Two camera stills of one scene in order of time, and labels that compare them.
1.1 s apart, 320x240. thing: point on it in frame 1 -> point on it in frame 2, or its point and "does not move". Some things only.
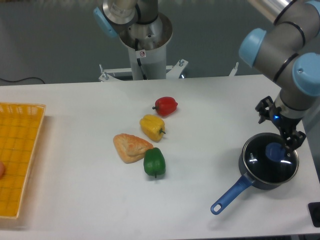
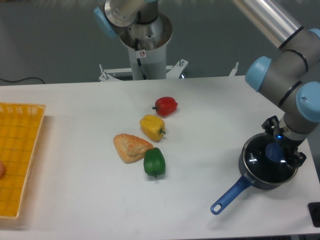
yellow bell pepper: x=152 y=127 does not move
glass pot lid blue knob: x=266 y=160 does not move
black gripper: x=287 y=125 -> x=289 y=146
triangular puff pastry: x=130 y=148 does not move
